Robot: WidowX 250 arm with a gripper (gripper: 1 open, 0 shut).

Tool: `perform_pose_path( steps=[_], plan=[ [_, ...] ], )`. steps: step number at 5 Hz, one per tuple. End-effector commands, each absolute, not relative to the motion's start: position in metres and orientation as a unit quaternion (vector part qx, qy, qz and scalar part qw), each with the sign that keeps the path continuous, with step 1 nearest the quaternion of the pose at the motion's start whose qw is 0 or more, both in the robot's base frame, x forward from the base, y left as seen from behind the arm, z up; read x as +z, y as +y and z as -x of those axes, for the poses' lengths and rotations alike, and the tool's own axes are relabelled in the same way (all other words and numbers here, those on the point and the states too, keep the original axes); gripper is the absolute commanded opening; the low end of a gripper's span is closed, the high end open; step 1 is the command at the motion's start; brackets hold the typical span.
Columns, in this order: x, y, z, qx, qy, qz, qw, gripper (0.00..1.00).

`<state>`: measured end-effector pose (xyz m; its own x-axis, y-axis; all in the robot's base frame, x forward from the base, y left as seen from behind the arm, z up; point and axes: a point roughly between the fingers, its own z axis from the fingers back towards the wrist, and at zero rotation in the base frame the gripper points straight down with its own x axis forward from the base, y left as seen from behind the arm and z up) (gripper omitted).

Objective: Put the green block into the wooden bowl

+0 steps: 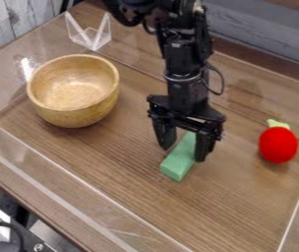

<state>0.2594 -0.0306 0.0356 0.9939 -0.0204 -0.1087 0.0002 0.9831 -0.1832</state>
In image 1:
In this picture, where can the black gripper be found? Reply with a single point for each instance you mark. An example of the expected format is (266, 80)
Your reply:
(183, 108)

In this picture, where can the green rectangular block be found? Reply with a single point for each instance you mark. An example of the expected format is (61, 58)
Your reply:
(177, 162)

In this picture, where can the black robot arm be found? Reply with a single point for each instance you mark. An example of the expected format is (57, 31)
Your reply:
(177, 23)

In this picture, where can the wooden bowl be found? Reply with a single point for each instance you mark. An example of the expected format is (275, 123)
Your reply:
(73, 90)

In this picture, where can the red plush strawberry toy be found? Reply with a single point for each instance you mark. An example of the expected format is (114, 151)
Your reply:
(278, 142)

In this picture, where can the black metal equipment base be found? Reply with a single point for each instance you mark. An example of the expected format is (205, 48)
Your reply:
(26, 242)

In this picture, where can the clear acrylic corner bracket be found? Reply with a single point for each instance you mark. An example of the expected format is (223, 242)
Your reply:
(90, 38)

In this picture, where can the clear acrylic tray wall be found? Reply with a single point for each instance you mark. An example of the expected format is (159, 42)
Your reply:
(96, 223)

